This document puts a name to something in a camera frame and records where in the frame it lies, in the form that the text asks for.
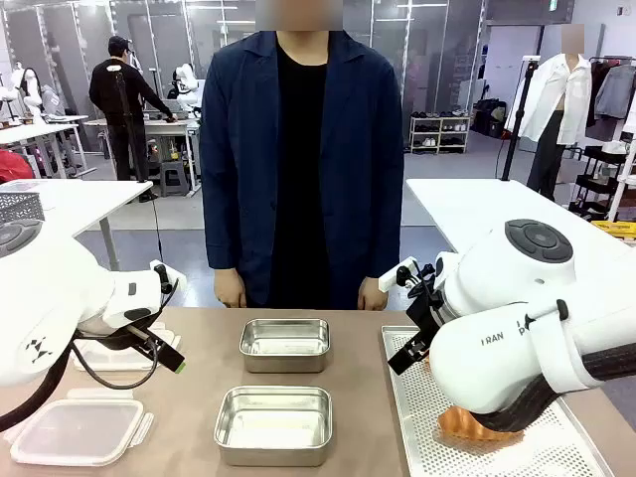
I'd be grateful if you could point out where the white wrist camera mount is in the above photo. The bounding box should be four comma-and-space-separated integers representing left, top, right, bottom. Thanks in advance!
379, 256, 419, 293
148, 258, 188, 295

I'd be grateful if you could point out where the person's left hand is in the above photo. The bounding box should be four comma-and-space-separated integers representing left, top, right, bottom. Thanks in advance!
357, 275, 390, 313

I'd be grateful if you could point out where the navy sleeved right forearm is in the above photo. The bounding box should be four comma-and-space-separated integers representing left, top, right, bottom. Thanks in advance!
201, 183, 240, 273

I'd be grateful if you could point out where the person in navy jacket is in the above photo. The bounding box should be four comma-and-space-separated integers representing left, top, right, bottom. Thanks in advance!
200, 29, 406, 312

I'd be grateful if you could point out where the navy sleeved left forearm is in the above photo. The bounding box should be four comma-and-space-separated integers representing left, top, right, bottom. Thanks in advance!
365, 183, 406, 280

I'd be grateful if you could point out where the yellow plastic crate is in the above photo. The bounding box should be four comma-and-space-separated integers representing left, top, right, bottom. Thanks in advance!
590, 220, 636, 245

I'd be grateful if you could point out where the black bag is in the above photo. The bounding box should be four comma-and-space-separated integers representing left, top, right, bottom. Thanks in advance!
471, 97, 508, 138

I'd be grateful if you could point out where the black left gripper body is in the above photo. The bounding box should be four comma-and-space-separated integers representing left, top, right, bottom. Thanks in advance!
121, 323, 168, 355

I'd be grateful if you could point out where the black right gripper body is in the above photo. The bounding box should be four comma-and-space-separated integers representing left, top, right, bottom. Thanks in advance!
406, 277, 451, 344

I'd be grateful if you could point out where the grey hanging jacket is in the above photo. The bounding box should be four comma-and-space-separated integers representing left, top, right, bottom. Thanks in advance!
594, 64, 636, 120

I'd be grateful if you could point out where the white side table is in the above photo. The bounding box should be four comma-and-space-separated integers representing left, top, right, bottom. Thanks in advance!
0, 178, 154, 272
405, 177, 636, 279

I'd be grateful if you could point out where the stainless steel rectangular container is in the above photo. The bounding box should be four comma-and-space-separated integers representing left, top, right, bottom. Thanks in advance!
238, 318, 331, 375
213, 386, 334, 468

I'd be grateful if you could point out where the background white desk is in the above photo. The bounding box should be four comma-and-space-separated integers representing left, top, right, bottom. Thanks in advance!
0, 113, 91, 178

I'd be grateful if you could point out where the grey plastic stool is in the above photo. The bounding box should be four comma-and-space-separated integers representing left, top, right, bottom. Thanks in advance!
158, 161, 193, 198

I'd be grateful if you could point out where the person's right hand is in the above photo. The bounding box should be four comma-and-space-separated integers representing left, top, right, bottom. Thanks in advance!
214, 270, 248, 309

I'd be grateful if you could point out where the perforated metal baking tray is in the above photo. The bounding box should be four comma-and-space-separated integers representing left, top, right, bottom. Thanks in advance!
381, 325, 617, 477

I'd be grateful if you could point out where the clear plastic snap lid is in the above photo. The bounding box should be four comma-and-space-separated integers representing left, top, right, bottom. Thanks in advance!
9, 388, 155, 468
69, 321, 183, 373

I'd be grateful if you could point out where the man in black clothes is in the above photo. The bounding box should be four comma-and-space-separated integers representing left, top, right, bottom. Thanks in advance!
88, 35, 179, 203

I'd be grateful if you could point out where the thick black arm cable sleeve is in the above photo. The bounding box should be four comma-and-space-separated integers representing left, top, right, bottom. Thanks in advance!
471, 342, 636, 434
0, 342, 76, 434

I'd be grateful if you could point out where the grey metal mesh basket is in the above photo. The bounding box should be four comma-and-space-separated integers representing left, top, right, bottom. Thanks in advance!
0, 191, 46, 223

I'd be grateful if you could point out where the red bag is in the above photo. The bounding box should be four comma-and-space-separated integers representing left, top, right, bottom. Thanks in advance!
0, 148, 36, 184

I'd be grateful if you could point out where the black utility cart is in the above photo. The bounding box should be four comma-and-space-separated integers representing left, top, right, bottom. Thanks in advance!
568, 143, 636, 221

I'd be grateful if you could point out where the white shoe rack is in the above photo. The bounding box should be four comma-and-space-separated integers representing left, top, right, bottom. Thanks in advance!
409, 114, 471, 155

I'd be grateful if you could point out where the background work table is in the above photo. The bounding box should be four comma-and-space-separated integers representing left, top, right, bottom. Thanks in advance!
83, 116, 203, 196

